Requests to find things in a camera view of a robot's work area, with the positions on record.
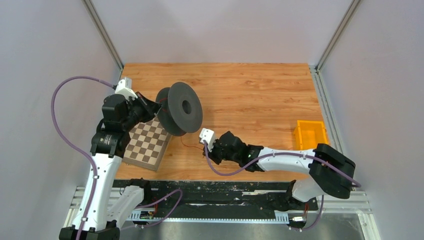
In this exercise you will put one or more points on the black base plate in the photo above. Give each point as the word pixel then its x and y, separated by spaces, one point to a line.
pixel 215 196

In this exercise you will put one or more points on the black cable spool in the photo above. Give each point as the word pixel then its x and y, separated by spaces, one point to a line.
pixel 181 110

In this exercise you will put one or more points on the aluminium side rail right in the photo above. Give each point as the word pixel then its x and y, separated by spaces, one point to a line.
pixel 358 202

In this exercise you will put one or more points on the aluminium frame post right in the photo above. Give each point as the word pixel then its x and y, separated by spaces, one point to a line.
pixel 352 8

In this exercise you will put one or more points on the aluminium frame post left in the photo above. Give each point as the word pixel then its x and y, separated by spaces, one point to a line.
pixel 97 21

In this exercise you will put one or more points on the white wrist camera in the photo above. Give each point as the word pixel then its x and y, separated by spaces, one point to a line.
pixel 208 136
pixel 124 88

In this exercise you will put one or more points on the wooden chessboard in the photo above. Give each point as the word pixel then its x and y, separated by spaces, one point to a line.
pixel 147 146

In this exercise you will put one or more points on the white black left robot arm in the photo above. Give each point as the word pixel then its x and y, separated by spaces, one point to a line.
pixel 94 220

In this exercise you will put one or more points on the aluminium frame post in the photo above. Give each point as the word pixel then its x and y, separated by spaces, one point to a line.
pixel 352 8
pixel 97 21

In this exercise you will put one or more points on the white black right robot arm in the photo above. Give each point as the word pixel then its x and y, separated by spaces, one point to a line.
pixel 329 171

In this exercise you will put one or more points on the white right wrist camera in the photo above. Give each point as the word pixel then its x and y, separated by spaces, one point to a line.
pixel 208 136

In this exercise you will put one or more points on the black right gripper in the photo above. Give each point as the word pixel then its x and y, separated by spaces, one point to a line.
pixel 212 153

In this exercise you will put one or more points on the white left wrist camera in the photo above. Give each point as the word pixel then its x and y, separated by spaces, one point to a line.
pixel 124 88

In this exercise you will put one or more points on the slotted aluminium cable duct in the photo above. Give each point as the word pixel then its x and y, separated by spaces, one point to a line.
pixel 244 215

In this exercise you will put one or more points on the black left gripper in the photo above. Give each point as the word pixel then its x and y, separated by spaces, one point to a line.
pixel 152 107

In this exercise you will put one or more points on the yellow plastic bin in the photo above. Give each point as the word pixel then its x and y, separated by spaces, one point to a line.
pixel 308 134

